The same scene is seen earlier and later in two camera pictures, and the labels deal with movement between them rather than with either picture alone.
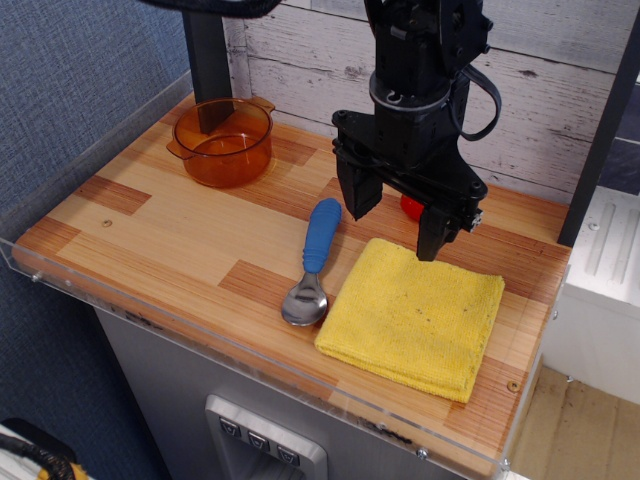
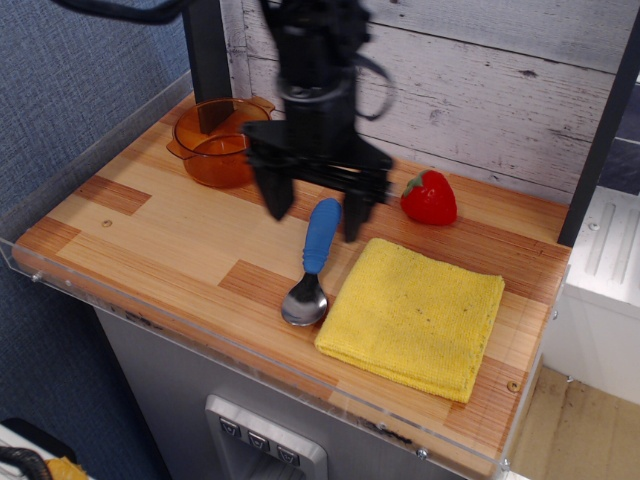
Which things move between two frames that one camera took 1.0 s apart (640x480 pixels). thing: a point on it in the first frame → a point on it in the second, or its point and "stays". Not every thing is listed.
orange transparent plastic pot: [226, 142] stays
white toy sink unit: [594, 336] stays
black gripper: [419, 152] → [317, 142]
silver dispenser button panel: [249, 446] stays
